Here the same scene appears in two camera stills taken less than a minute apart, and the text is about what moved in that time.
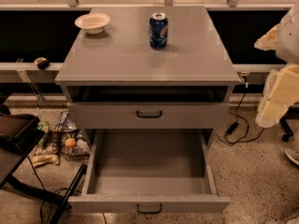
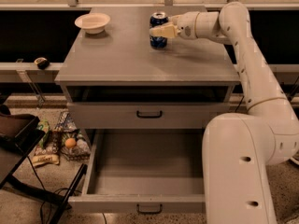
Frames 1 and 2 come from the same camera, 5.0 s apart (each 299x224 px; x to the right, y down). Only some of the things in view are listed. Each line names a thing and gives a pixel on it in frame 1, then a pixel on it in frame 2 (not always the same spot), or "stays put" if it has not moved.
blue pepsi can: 158,28 stays put
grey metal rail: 23,72 stays put
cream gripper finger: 268,41 → 168,30
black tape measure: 42,63 stays put
